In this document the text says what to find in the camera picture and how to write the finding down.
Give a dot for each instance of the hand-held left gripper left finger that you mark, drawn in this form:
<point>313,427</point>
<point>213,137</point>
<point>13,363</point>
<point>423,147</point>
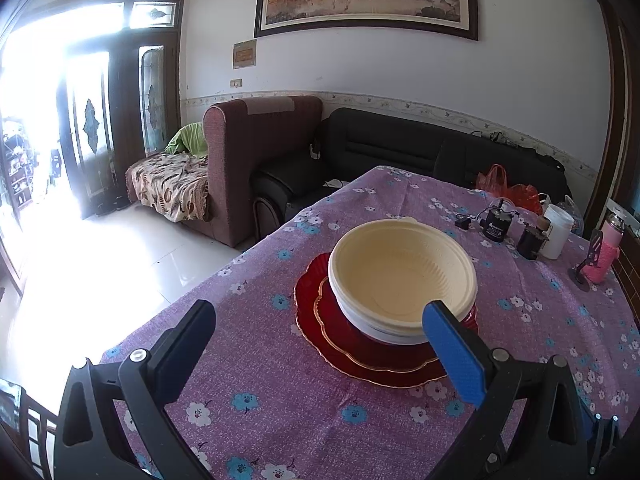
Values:
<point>187,340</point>

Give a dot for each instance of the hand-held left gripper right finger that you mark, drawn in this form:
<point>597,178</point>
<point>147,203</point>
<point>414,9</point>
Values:
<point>452,355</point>

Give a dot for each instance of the cream ribbed plastic bowl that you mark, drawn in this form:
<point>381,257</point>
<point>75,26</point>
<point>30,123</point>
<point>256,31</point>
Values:
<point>395,265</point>

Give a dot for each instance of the large white foam bowl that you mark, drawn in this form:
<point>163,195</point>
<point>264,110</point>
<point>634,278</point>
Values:
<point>350,312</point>

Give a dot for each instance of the small red glass plate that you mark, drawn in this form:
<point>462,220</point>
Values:
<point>335,317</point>

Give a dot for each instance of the large red glass plate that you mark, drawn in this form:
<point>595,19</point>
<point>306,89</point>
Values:
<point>312,325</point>

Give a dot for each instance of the purple floral tablecloth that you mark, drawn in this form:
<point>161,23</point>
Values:
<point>280,410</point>

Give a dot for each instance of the small black plug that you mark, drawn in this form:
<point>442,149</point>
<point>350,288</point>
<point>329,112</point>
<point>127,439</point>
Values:
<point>462,222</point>

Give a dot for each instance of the black cylindrical motor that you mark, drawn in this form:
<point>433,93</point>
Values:
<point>495,225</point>

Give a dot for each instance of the dark jar with cork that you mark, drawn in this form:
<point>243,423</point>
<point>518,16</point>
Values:
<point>531,242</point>

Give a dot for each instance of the leaf patterned blanket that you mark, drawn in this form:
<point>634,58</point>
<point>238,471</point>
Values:
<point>167,185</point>

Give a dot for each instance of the white plastic jar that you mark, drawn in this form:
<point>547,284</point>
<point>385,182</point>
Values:
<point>555,235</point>

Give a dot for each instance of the black slotted spatula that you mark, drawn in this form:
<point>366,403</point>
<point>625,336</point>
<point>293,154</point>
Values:
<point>590,255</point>

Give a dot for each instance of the red plastic bag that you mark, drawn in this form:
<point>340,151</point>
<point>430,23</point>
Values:
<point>510,187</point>

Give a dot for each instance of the pink thermos with knit sleeve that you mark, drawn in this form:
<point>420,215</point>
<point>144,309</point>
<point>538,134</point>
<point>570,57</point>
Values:
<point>605,255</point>

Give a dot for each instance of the dark wooden chair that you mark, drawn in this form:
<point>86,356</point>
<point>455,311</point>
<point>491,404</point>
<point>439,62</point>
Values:
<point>25,430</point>

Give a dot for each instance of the brown fabric sofa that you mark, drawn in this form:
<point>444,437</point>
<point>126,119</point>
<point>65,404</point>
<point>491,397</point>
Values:
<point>260,160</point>

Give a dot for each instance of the green pillow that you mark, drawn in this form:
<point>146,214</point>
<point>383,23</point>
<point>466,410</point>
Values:
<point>187,140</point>

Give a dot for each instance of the black leather sofa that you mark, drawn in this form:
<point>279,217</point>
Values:
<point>390,145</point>

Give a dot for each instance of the dark wooden glass door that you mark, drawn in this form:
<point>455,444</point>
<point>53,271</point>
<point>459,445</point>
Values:
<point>125,100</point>

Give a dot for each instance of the small wall plaque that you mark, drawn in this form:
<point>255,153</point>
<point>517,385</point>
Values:
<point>244,54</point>

